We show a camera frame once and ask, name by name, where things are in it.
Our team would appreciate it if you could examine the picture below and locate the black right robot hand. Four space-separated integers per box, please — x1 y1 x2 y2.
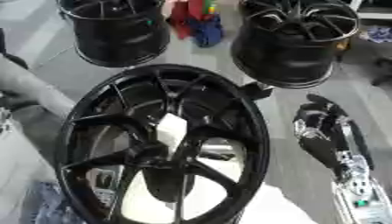
292 93 375 182

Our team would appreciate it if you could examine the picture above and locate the black wheel rim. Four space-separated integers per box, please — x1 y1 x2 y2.
229 0 361 89
56 0 172 68

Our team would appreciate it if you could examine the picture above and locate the black spoked wheel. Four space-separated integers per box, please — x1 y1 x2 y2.
53 63 273 224

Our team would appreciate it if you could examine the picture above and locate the red and blue bag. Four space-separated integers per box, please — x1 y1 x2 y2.
166 0 227 48

